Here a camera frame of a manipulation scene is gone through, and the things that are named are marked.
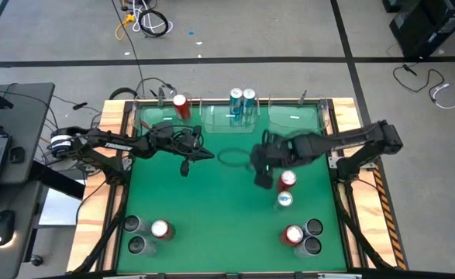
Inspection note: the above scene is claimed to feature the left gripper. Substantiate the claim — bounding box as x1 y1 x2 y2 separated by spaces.
151 126 215 161

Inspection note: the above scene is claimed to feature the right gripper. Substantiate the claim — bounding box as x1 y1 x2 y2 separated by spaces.
216 133 304 174

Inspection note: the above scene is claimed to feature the red cola can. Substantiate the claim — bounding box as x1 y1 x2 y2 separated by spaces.
276 170 298 194
150 219 176 240
280 225 305 247
171 94 192 121

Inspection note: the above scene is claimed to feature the blue silver slim can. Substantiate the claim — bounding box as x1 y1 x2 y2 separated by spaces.
229 87 244 116
241 88 257 116
275 191 295 212

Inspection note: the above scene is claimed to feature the silver can black lid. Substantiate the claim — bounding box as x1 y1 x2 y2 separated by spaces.
127 236 158 257
123 215 153 235
302 218 324 238
293 236 323 259

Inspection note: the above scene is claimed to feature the clear plastic bin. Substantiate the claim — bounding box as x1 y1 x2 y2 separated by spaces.
132 92 193 137
267 96 329 136
198 96 261 135

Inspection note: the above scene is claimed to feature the green table mat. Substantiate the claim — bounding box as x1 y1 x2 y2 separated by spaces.
116 101 348 274

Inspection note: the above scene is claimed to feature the black desk foot bar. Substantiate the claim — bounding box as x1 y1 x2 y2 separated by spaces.
29 160 87 201

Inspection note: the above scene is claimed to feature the white sheet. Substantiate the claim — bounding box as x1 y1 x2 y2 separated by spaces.
37 191 87 226

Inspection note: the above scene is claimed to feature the yellow black hazard tape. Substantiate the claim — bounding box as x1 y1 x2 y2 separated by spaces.
372 170 408 271

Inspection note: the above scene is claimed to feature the dark grey desk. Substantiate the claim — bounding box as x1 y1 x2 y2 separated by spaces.
0 82 57 279

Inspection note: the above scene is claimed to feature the small black box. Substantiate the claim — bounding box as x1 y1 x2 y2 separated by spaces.
9 146 26 164

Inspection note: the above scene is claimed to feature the black computer mouse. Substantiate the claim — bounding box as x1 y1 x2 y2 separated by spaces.
0 209 17 247

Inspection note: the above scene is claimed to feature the large black equipment case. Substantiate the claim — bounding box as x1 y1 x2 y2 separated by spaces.
388 0 455 60

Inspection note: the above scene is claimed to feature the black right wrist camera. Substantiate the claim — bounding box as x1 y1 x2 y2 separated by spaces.
253 170 274 191

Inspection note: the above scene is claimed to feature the thin black cable loop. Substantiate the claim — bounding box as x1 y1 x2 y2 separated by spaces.
136 76 178 98

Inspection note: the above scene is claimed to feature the thick black cable loop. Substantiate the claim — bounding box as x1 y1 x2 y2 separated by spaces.
109 87 139 101

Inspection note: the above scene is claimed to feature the long black floor cable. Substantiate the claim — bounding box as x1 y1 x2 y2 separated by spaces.
110 0 146 98

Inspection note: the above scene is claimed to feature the coiled black cable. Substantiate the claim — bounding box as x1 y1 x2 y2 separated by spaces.
137 8 170 39

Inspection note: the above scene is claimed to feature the black metal table frame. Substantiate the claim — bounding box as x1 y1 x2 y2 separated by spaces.
71 98 408 279

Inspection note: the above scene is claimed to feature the coiled white cable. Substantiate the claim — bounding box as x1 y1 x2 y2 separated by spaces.
131 0 174 34

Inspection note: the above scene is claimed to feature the yellow cable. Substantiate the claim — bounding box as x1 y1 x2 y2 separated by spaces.
114 13 137 42

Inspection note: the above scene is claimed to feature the black cable with plug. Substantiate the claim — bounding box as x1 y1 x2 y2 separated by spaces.
392 64 445 94

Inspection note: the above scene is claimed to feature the white cable with plug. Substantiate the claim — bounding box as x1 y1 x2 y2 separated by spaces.
428 82 455 111

